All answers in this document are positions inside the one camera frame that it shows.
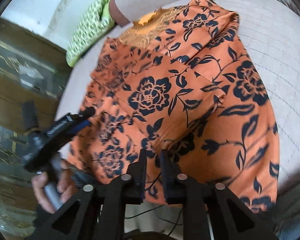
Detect orange floral print garment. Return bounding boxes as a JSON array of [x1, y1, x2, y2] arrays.
[[67, 0, 280, 212]]

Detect green patterned pillow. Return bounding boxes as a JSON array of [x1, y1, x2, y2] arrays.
[[65, 0, 115, 67]]

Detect wooden cabinet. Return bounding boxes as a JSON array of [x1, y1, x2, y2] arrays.
[[0, 19, 71, 239]]

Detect black cable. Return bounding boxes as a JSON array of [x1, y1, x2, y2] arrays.
[[123, 173, 184, 237]]

